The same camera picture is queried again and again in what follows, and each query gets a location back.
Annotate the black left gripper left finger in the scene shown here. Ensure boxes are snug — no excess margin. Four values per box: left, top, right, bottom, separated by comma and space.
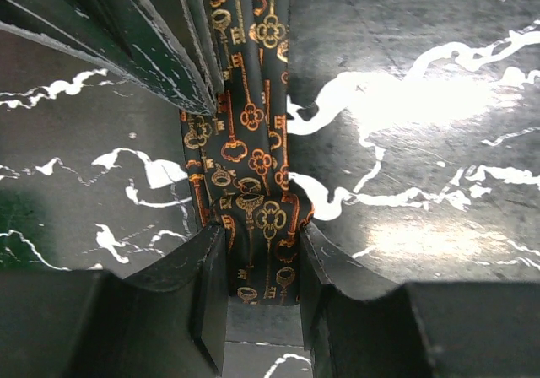
1, 224, 228, 377

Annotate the black key pattern tie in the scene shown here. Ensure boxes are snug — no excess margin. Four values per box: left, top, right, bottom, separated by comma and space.
181, 0, 314, 306

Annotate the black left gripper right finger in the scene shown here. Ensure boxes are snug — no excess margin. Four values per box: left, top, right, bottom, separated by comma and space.
300, 225, 539, 377

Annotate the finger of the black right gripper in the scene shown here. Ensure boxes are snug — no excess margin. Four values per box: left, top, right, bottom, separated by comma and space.
1, 0, 217, 116
149, 0, 224, 95

